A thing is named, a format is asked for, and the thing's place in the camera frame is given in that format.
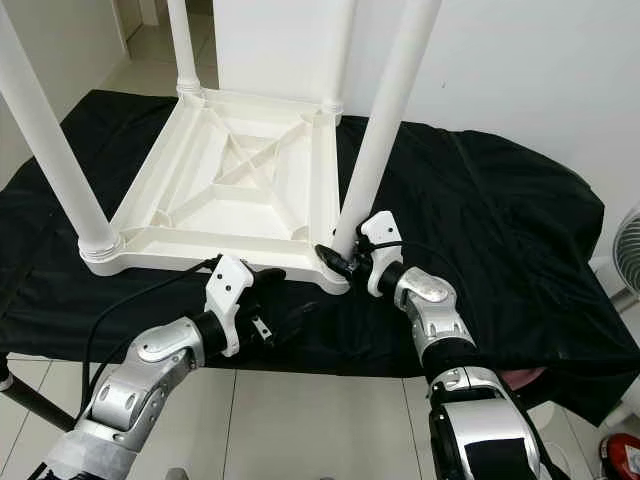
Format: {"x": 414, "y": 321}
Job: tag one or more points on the red round object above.
{"x": 622, "y": 455}

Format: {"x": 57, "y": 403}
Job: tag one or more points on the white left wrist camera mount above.
{"x": 230, "y": 285}

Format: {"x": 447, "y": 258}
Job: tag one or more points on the white plastic table leg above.
{"x": 338, "y": 50}
{"x": 395, "y": 100}
{"x": 60, "y": 140}
{"x": 182, "y": 45}

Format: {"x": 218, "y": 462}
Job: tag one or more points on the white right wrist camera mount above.
{"x": 380, "y": 232}

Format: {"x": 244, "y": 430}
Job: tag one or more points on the white plastic table top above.
{"x": 200, "y": 220}

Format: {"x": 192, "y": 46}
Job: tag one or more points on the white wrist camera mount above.
{"x": 230, "y": 285}
{"x": 380, "y": 232}

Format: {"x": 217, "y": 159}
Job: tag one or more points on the white round fan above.
{"x": 625, "y": 250}

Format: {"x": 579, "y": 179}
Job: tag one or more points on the black tablecloth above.
{"x": 530, "y": 240}

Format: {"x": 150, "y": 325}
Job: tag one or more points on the pink rounded object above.
{"x": 525, "y": 375}

